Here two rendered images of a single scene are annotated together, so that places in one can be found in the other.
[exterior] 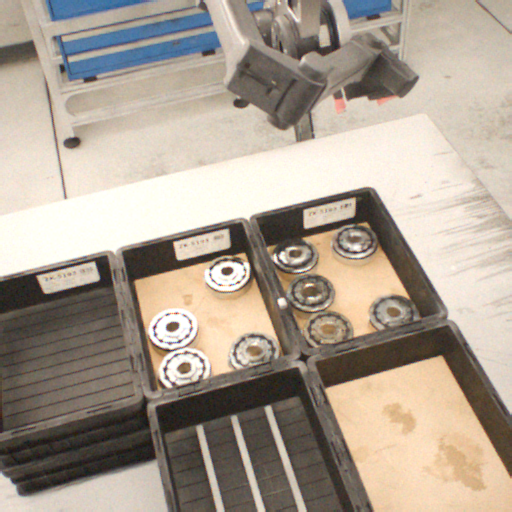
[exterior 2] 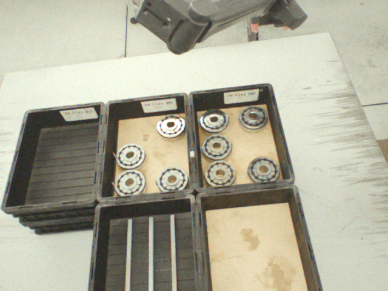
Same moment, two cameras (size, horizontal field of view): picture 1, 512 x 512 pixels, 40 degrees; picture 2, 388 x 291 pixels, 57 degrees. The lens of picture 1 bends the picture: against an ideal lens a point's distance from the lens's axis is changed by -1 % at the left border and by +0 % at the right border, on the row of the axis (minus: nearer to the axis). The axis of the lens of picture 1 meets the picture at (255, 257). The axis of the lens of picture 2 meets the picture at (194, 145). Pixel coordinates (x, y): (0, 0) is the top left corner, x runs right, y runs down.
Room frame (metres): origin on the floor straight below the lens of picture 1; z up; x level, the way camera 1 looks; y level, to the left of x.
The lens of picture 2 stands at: (0.31, -0.22, 1.89)
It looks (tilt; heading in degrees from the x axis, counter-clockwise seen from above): 57 degrees down; 16
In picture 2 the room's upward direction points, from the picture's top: 10 degrees counter-clockwise
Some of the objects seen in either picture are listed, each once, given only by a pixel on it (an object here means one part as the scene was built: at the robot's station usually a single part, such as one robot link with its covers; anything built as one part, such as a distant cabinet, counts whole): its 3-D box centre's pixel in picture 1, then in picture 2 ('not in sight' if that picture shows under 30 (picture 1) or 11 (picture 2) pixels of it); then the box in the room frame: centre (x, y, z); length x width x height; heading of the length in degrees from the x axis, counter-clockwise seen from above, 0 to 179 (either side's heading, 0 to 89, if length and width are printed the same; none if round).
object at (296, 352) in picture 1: (201, 302); (146, 144); (0.91, 0.12, 0.92); 0.40 x 0.30 x 0.02; 12
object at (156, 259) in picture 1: (204, 317); (149, 152); (0.91, 0.12, 0.87); 0.40 x 0.30 x 0.11; 12
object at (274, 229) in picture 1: (341, 281); (236, 143); (0.97, -0.18, 0.87); 0.40 x 0.30 x 0.11; 12
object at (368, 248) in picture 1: (354, 240); (253, 116); (1.09, -0.23, 0.86); 0.10 x 0.10 x 0.01
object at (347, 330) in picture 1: (328, 330); (220, 174); (0.85, -0.13, 0.86); 0.10 x 0.10 x 0.01
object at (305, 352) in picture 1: (341, 265); (236, 134); (0.97, -0.18, 0.92); 0.40 x 0.30 x 0.02; 12
